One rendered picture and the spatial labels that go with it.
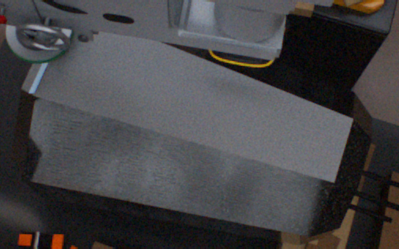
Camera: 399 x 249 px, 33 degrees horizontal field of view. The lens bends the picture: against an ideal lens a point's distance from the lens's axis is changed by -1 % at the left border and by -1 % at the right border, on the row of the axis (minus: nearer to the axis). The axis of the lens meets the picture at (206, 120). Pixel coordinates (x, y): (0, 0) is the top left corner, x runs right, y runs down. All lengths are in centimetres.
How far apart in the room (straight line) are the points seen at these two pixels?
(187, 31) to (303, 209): 75
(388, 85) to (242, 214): 123
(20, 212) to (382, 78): 174
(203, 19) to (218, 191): 64
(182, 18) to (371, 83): 155
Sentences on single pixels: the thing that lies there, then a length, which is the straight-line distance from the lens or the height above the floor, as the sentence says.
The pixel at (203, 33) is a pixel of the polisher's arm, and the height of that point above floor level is 124.
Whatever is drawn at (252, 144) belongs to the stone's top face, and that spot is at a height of 82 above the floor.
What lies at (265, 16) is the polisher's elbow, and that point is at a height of 140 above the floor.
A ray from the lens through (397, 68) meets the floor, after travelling 325.
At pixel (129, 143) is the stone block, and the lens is 219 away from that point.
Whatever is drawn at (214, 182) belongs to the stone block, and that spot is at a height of 74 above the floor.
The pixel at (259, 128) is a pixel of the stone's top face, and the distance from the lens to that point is 215.
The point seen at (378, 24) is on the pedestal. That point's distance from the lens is 246.
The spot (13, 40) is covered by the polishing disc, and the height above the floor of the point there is 88.
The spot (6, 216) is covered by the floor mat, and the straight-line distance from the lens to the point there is 300.
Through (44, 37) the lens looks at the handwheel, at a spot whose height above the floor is 122.
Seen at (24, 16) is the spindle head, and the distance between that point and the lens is 190.
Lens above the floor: 287
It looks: 72 degrees down
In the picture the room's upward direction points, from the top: 5 degrees clockwise
